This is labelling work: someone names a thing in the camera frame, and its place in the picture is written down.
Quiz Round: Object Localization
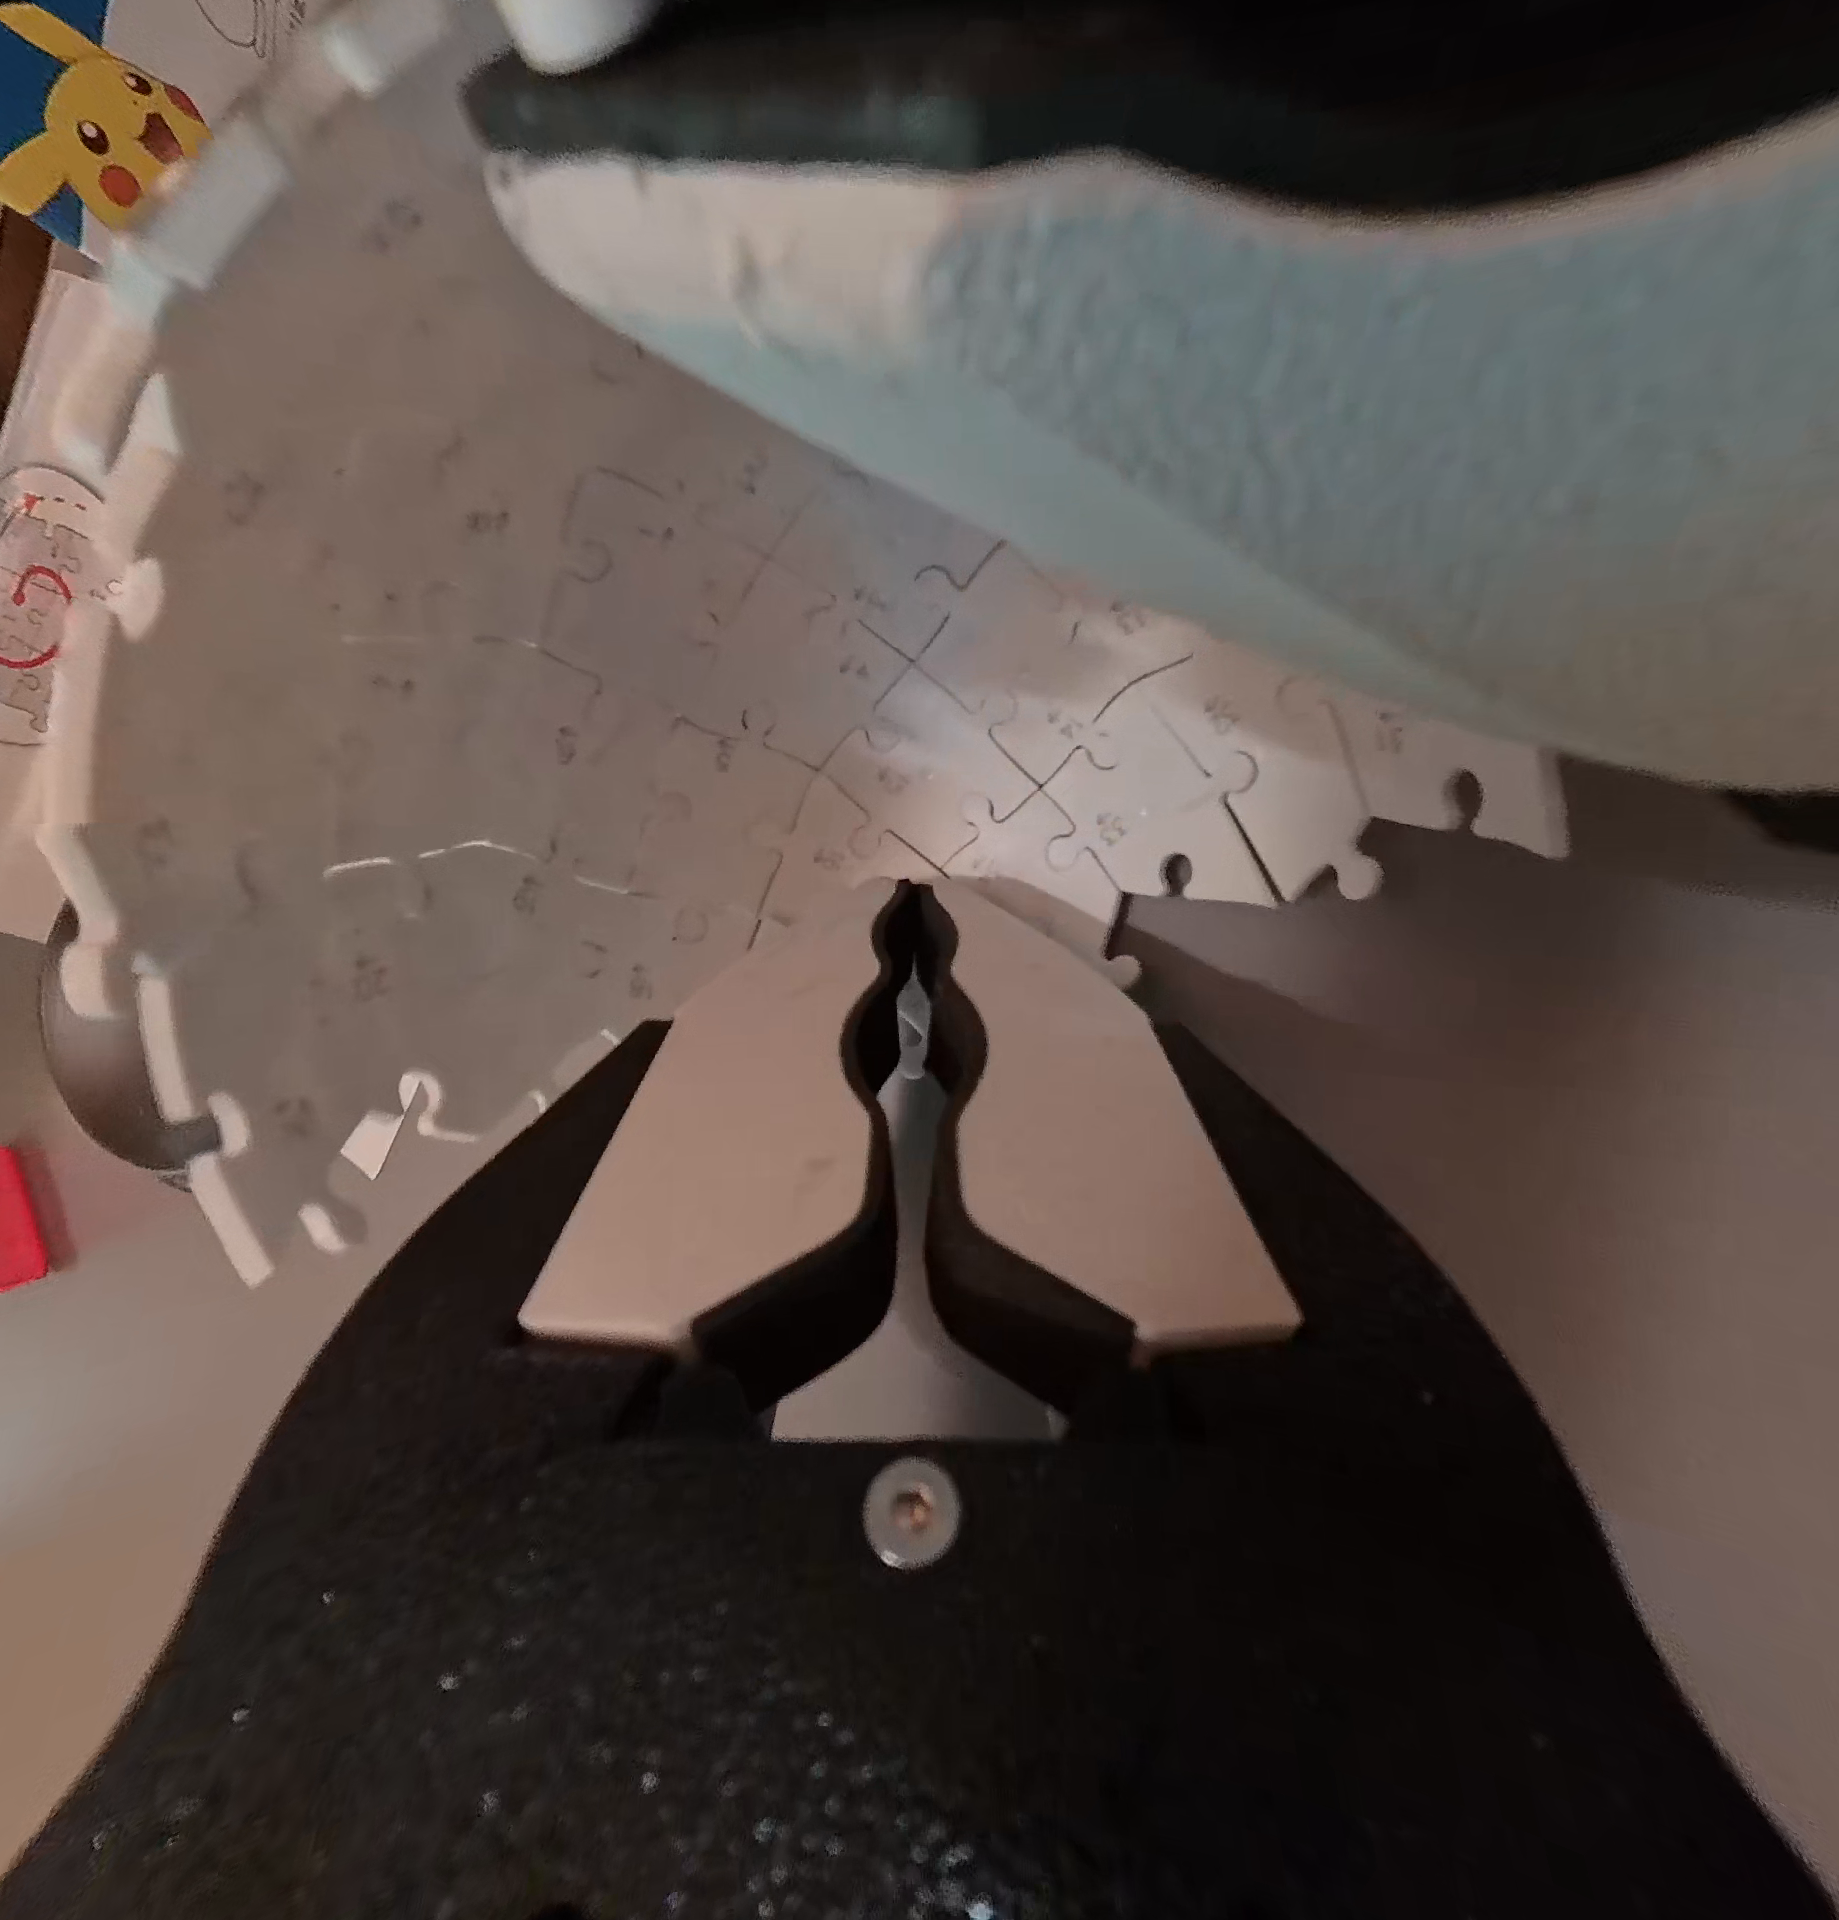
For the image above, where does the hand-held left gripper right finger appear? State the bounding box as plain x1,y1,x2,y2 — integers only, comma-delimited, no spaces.
920,884,1304,1405

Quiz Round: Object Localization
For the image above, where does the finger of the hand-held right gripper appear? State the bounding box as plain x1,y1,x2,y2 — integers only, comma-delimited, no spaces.
463,0,1839,794

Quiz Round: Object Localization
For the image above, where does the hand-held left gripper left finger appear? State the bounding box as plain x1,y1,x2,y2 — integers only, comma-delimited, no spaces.
519,884,910,1405

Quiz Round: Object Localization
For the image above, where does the partly built puzzle ball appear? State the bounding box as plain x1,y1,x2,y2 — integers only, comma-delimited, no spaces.
35,0,1574,1293

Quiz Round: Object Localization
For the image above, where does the black round ball stand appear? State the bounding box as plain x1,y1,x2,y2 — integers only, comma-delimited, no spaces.
43,900,225,1188

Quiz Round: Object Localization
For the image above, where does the blue puzzle box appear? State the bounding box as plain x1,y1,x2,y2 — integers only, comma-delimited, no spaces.
0,0,217,250

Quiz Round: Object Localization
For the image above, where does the folded paper instruction leaflet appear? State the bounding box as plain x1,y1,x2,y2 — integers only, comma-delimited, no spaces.
0,0,353,941

